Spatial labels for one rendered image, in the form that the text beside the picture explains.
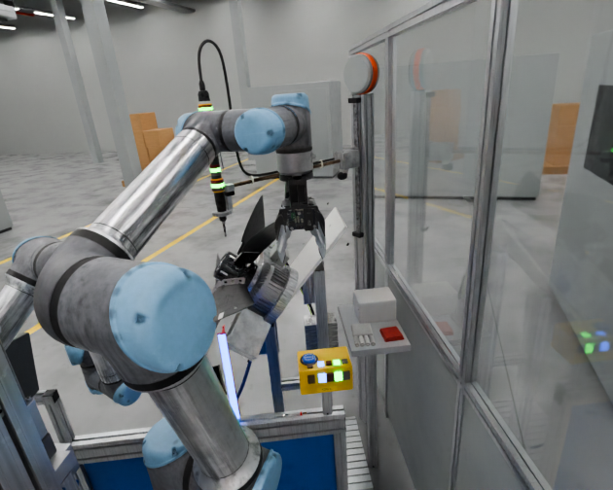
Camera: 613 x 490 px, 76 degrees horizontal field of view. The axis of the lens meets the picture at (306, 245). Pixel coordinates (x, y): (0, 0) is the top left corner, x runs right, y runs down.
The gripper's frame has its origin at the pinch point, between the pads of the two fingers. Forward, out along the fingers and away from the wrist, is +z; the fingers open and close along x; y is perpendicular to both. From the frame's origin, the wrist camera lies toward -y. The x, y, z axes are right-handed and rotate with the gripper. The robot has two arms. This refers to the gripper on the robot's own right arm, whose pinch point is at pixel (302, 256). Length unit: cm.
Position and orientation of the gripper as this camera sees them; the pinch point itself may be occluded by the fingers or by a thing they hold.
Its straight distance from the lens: 91.6
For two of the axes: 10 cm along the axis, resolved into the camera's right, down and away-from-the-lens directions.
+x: 9.9, -0.9, 0.5
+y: 0.8, 3.6, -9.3
